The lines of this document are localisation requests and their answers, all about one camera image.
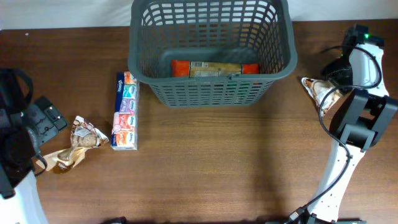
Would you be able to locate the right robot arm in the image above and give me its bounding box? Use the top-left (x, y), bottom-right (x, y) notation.
top-left (287, 25), bottom-right (397, 223)

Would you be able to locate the orange pasta packet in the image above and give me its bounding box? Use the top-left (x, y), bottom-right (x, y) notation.
top-left (171, 60), bottom-right (259, 78)

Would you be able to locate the beige snack bag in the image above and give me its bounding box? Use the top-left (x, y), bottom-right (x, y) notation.
top-left (301, 77), bottom-right (343, 116)

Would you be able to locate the green lid spice jar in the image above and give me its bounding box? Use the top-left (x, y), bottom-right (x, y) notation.
top-left (228, 82), bottom-right (251, 103)

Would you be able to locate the multicolour tissue pack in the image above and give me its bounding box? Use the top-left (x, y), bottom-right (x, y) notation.
top-left (111, 72), bottom-right (139, 151)

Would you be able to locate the grey plastic shopping basket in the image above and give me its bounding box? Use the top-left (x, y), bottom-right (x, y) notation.
top-left (128, 0), bottom-right (297, 108)

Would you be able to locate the brown snack bag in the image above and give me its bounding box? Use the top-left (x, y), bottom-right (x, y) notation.
top-left (36, 116), bottom-right (109, 174)

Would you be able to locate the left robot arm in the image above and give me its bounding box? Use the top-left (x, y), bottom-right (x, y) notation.
top-left (1, 68), bottom-right (68, 223)

